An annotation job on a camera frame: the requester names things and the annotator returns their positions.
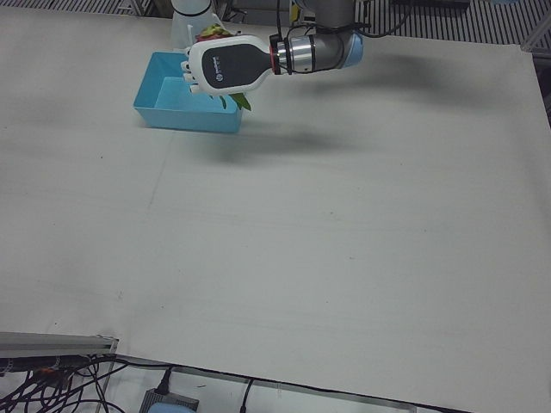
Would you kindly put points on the aluminium profile piece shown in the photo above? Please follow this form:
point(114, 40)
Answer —
point(538, 36)

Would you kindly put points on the black bar orange clips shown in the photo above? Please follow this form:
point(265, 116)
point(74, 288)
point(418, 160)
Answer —
point(34, 365)

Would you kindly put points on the grey power adapter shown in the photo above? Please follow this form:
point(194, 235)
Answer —
point(172, 398)

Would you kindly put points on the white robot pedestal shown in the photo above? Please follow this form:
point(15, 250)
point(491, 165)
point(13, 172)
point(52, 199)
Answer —
point(189, 21)

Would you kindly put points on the aluminium profile rail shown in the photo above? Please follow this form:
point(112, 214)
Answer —
point(56, 342)

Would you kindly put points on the light blue plastic bin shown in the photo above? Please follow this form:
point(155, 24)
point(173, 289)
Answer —
point(189, 118)

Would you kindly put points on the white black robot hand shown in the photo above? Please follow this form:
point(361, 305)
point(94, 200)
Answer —
point(232, 64)

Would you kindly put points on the pink green dragon fruit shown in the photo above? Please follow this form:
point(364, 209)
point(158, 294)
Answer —
point(243, 102)

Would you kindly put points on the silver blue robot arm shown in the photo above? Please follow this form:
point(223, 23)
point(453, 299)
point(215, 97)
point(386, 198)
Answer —
point(327, 47)

